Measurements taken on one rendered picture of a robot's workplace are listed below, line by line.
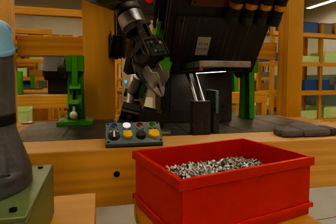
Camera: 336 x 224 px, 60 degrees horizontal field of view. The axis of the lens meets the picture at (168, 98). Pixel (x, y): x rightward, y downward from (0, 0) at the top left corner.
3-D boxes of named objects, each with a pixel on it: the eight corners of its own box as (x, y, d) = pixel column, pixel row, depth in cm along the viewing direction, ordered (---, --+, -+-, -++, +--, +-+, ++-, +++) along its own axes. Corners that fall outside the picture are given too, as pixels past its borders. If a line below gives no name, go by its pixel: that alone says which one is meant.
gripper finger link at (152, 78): (161, 91, 75) (148, 60, 77) (150, 100, 80) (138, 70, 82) (170, 89, 77) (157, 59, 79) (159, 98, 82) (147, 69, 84)
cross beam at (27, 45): (276, 59, 158) (277, 42, 158) (17, 55, 131) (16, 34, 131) (271, 59, 163) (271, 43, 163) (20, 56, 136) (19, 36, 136)
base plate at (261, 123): (338, 134, 104) (338, 128, 104) (1, 149, 81) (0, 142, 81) (272, 118, 145) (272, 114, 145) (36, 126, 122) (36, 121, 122)
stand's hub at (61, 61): (64, 77, 112) (64, 58, 111) (56, 77, 111) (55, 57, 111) (67, 77, 119) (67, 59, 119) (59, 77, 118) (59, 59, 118)
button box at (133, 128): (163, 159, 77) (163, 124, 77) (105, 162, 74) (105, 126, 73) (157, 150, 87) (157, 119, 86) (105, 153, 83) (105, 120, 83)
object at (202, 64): (250, 71, 86) (251, 61, 86) (199, 71, 83) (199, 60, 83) (206, 73, 124) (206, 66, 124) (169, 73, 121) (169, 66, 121)
